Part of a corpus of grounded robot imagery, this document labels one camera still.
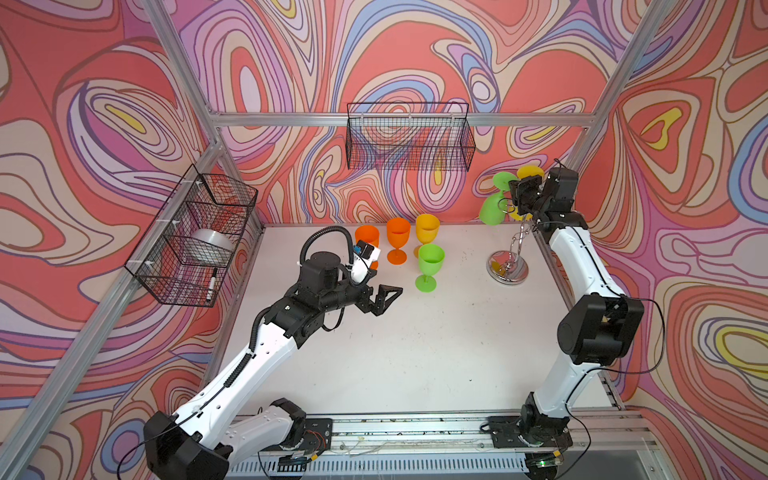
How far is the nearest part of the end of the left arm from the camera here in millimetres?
603

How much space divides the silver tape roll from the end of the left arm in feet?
1.11

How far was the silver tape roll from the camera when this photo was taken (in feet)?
2.31
